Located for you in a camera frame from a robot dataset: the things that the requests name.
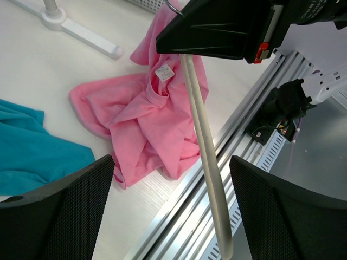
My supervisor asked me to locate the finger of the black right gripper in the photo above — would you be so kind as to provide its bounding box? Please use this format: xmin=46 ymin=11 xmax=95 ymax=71
xmin=156 ymin=0 xmax=274 ymax=60

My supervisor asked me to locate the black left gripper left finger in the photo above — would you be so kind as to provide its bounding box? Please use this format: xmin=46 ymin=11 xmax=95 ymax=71
xmin=1 ymin=155 xmax=114 ymax=259

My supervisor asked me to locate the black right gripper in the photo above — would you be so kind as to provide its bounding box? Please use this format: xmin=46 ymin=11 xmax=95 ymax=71
xmin=252 ymin=1 xmax=346 ymax=64

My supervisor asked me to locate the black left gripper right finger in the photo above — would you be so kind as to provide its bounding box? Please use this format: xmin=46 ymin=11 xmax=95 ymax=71
xmin=229 ymin=155 xmax=347 ymax=260

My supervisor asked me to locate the cream hanger with metal hook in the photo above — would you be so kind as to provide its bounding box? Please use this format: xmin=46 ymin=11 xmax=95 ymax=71
xmin=162 ymin=0 xmax=234 ymax=259

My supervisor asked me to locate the pink t shirt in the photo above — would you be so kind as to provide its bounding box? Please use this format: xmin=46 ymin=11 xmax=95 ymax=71
xmin=69 ymin=5 xmax=200 ymax=189

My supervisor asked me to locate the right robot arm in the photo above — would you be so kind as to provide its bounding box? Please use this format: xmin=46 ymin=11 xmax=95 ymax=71
xmin=156 ymin=1 xmax=346 ymax=120

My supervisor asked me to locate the teal t shirt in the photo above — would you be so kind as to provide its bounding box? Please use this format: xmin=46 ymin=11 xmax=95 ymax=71
xmin=1 ymin=100 xmax=95 ymax=196

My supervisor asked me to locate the white plastic basket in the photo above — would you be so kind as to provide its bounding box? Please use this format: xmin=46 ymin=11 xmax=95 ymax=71
xmin=126 ymin=0 xmax=164 ymax=14

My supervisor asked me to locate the white and metal clothes rack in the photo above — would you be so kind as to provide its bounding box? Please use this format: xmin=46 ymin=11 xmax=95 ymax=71
xmin=11 ymin=0 xmax=123 ymax=60

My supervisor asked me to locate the slotted white cable duct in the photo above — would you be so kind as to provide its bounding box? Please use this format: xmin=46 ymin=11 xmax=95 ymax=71
xmin=203 ymin=129 xmax=288 ymax=260

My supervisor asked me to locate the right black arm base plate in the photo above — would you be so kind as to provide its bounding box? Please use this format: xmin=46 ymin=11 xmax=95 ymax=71
xmin=243 ymin=86 xmax=299 ymax=148

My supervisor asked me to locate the aluminium mounting rail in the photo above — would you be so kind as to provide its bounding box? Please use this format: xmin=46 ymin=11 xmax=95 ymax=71
xmin=121 ymin=48 xmax=323 ymax=260

